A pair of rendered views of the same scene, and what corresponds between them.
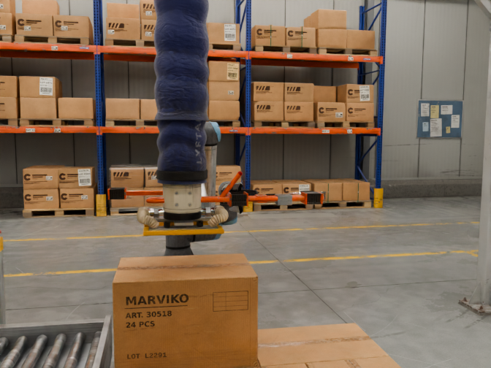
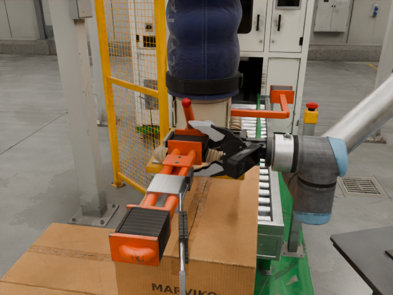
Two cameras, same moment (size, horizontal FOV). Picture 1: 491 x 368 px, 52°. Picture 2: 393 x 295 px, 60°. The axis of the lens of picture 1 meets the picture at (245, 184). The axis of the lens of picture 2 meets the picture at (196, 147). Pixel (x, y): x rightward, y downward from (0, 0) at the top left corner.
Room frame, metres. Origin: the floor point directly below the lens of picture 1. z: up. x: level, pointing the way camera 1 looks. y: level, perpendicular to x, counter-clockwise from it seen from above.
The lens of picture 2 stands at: (2.54, -0.70, 1.59)
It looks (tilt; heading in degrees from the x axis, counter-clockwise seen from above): 24 degrees down; 110
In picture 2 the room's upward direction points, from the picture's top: straight up
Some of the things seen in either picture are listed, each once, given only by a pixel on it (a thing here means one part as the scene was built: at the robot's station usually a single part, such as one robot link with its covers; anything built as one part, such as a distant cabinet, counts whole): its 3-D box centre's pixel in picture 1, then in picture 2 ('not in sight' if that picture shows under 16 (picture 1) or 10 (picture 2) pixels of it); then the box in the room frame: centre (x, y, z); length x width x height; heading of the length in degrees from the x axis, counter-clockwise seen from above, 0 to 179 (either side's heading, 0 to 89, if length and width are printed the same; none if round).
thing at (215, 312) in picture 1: (185, 309); (200, 244); (2.21, 0.27, 0.74); 0.60 x 0.40 x 0.40; 99
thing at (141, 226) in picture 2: (311, 198); (142, 233); (2.31, -0.31, 1.24); 0.08 x 0.07 x 0.05; 100
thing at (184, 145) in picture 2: (237, 198); (188, 146); (2.26, 0.04, 1.25); 0.10 x 0.08 x 0.06; 10
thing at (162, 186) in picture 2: (283, 199); (166, 192); (2.29, -0.18, 1.24); 0.07 x 0.07 x 0.04; 10
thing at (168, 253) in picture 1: (178, 252); not in sight; (3.00, 0.41, 0.81); 0.19 x 0.19 x 0.10
